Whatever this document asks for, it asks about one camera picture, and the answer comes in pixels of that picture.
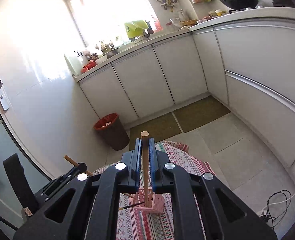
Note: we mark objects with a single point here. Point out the frosted glass sliding door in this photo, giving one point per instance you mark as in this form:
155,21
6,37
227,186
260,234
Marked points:
10,207

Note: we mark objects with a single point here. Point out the pink perforated utensil holder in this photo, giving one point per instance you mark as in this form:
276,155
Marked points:
156,202

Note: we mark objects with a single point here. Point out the red rimmed brown trash bin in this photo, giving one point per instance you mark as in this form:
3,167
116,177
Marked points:
111,130

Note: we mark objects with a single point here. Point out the green plastic dish rack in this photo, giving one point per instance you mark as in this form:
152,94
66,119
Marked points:
135,28

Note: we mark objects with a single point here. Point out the white power strip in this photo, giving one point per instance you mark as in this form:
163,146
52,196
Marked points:
263,212

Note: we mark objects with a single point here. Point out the red bowl on counter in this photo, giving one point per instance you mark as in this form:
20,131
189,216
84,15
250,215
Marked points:
91,64

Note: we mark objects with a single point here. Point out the olive floor mat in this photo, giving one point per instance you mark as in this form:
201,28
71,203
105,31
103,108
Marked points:
182,120

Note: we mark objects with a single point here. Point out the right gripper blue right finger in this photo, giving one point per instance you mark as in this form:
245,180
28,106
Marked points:
156,178

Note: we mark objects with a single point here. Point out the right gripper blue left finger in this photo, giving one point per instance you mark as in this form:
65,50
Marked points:
136,164

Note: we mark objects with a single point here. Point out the white kitchen base cabinets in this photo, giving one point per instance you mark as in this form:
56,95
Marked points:
247,65

